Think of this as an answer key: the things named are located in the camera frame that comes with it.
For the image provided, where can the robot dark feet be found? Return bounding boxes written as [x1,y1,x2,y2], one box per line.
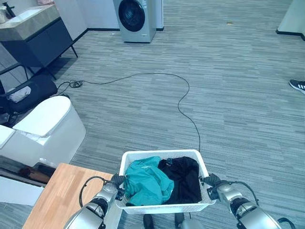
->
[142,212,205,229]

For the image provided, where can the dark vanity cabinet with sink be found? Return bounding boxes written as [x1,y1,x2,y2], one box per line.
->
[0,4,79,80]

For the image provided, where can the black faucet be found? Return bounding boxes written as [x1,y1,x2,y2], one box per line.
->
[4,0,16,18]

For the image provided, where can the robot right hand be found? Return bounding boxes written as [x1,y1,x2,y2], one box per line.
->
[198,173,221,189]

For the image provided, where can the teal garment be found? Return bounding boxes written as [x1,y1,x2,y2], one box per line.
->
[123,156,175,207]

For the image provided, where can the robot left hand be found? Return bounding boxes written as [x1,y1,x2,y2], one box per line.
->
[110,173,127,189]

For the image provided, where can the white plastic laundry basket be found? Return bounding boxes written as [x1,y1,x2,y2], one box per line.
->
[115,149,217,215]

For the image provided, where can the wooden table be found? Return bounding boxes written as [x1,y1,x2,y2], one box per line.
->
[22,163,114,229]

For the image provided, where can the person's shoe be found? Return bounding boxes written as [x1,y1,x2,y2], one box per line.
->
[288,79,305,95]

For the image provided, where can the black metal stand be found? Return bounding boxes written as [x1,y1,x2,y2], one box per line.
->
[0,62,31,95]

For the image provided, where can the silver front-load washing machine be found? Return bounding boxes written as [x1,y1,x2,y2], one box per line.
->
[112,0,164,44]

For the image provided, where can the black floor cable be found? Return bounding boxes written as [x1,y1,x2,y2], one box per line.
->
[55,73,201,152]

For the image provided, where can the black bag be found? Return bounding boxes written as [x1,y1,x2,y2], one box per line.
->
[0,74,58,113]

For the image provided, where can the black garment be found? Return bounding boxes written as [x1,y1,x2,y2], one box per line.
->
[157,156,203,205]

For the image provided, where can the white toilet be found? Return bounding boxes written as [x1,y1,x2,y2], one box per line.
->
[0,95,87,168]

